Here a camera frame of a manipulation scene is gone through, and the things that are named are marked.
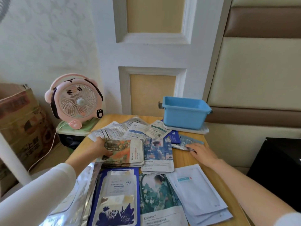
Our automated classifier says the person's left hand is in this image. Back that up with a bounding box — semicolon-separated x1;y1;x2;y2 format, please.
90;137;113;162

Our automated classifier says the person's right hand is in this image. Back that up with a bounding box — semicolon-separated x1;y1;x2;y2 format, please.
185;143;221;168

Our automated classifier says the orange painted face mask packet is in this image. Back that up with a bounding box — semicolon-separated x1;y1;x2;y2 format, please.
96;138;144;165

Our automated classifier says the person's left forearm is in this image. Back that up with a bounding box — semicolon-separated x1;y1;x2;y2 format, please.
0;146;99;226

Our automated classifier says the person's right forearm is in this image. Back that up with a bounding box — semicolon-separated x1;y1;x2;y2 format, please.
210;159;301;226

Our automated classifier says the light blue grey mask packet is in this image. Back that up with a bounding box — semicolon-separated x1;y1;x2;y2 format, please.
171;135;205;151

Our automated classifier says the white plastic lid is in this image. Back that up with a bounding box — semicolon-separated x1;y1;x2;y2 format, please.
163;122;210;135

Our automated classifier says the white black text mask packet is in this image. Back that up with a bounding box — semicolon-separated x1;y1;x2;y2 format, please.
87;123;129;142

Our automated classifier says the dark blue mask packet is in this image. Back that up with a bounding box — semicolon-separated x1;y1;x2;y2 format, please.
164;130;181;144

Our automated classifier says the blue white floral mask packet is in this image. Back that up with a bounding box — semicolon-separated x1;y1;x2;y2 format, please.
88;167;141;226

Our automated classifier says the blue plastic bin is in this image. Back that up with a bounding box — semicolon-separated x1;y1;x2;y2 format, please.
158;96;213;130

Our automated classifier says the white blue stripe mask packet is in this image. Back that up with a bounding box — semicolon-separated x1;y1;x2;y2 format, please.
122;122;151;141

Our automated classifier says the blue lady face mask packet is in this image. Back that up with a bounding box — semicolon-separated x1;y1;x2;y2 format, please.
140;138;175;173

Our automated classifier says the black bag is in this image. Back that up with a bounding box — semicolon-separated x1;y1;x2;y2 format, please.
57;133;86;150

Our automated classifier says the white green label mask packet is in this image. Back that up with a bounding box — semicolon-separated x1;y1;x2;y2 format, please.
141;120;172;139

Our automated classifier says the grey white mask packet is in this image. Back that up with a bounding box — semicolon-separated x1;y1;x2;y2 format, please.
123;117;149;126

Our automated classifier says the light green plastic stool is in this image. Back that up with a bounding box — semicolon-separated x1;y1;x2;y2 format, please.
55;117;100;137

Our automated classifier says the white teal label mask packet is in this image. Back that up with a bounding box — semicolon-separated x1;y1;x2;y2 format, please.
166;163;229;216

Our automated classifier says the silver foil mask packet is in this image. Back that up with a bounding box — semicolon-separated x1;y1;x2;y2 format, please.
40;162;103;226

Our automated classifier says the pink desk fan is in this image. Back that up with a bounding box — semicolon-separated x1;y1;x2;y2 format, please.
44;73;104;130

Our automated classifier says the green lady face mask packet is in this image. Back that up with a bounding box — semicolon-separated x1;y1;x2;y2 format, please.
139;173;189;226

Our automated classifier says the plain white mask packet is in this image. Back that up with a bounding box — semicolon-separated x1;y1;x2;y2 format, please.
183;207;233;226

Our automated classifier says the black cabinet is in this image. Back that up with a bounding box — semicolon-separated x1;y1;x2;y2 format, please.
246;137;301;213

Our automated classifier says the brown cardboard box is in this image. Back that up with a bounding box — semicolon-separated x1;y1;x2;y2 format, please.
0;83;59;198

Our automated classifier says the white fan pole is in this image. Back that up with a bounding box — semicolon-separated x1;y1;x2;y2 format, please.
0;133;32;186

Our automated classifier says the white panelled door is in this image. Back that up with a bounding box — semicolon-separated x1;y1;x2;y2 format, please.
90;0;233;118

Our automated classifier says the beige brown padded headboard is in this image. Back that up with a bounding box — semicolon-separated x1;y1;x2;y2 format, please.
203;0;301;168

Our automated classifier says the white power cable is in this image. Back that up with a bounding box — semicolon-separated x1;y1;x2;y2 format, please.
27;121;69;173

